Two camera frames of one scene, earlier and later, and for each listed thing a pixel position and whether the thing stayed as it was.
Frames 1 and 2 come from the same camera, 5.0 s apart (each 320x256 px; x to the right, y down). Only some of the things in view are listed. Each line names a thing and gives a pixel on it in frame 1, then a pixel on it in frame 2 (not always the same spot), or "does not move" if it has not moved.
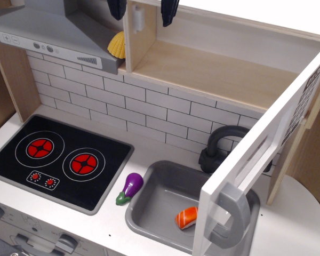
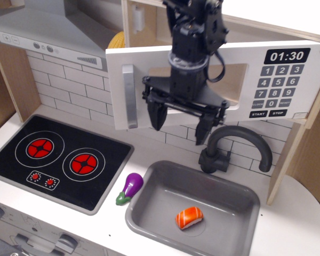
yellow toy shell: x=116 y=46 does not move
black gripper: x=168 y=10 → x=185 y=88
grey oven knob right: x=67 y=243 does not move
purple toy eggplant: x=133 y=184 does not move
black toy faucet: x=210 y=159 does not move
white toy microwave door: x=224 y=207 → x=264 y=80
